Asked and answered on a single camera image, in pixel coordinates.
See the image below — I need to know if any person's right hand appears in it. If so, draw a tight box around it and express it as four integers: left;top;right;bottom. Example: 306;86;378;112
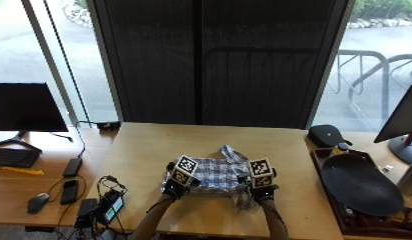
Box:
239;168;281;205

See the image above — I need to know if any person's left hand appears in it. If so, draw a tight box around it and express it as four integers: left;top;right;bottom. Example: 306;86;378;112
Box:
161;161;204;201

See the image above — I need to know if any blue plaid cloth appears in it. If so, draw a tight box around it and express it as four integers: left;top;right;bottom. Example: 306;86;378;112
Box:
160;144;257;211

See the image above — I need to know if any white marker cube left glove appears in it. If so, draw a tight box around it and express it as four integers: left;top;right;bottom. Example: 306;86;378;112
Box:
169;154;200;188

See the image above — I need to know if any white marker cube glove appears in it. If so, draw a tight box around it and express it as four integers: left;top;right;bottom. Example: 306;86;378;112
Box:
169;154;200;188
248;157;277;189

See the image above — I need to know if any white marker cube right glove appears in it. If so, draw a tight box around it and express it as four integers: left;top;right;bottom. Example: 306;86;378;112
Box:
248;157;277;189

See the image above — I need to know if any black device with lit screen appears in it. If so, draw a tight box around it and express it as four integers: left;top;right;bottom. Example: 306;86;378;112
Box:
95;189;127;225

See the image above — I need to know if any small black hub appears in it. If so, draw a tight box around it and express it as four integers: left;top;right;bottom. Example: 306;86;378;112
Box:
96;121;123;132

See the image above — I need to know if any dark wooden tray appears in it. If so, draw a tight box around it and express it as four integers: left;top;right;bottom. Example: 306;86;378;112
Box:
309;147;412;240

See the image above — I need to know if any black power adapter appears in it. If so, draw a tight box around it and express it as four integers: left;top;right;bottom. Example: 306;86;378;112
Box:
61;157;84;178

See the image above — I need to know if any black zip case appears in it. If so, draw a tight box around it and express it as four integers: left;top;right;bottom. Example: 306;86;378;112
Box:
308;124;354;149

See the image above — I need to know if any yellow bottle with black cap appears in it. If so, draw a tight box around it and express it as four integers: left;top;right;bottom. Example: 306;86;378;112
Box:
332;142;353;157

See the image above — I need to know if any black smartphone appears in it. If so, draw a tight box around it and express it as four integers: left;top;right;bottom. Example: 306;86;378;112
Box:
60;179;80;206

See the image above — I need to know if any black oval plate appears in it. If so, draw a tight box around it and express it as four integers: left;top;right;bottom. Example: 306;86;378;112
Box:
321;153;406;218

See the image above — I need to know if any black computer mouse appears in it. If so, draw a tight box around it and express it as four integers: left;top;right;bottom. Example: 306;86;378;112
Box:
27;192;52;215

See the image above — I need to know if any dark window screen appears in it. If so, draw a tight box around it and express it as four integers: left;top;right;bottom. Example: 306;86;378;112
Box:
87;0;352;130

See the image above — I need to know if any yellow ruler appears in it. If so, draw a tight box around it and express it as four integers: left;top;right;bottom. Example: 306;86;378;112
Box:
2;166;47;177

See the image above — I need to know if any black keyboard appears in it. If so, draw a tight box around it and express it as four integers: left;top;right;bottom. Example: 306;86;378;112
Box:
0;147;43;169

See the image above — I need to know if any silver metal bottle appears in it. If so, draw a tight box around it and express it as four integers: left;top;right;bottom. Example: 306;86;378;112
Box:
396;159;412;197

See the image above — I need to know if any black computer monitor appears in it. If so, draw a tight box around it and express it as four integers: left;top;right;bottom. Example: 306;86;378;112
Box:
0;82;71;153

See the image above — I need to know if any black monitor with red stand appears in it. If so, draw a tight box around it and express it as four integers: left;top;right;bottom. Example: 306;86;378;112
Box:
373;84;412;165

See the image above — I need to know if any grey metal bike rack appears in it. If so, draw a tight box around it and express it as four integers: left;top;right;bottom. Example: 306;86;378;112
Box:
329;49;412;132

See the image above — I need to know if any black cable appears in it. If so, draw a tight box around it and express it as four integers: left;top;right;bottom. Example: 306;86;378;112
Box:
72;120;101;160

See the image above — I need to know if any black box with cables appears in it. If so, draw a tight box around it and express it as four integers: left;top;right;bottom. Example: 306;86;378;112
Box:
75;198;100;230

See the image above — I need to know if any black blind cord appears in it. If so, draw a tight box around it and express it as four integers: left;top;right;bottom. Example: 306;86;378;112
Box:
43;0;92;124

